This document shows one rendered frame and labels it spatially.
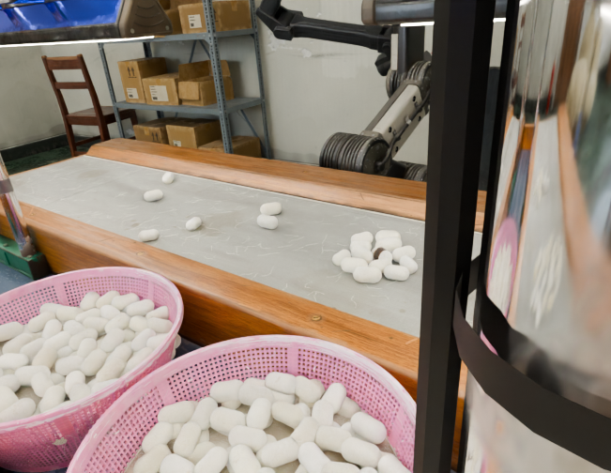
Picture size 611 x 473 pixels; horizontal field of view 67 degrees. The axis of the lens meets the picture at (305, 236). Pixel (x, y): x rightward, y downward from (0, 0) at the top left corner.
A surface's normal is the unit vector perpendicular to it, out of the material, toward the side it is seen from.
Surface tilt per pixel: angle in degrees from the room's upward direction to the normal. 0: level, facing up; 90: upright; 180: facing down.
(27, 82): 91
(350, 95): 90
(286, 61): 90
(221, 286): 0
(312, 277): 0
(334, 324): 0
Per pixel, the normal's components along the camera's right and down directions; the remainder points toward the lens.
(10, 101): 0.83, 0.18
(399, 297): -0.07, -0.90
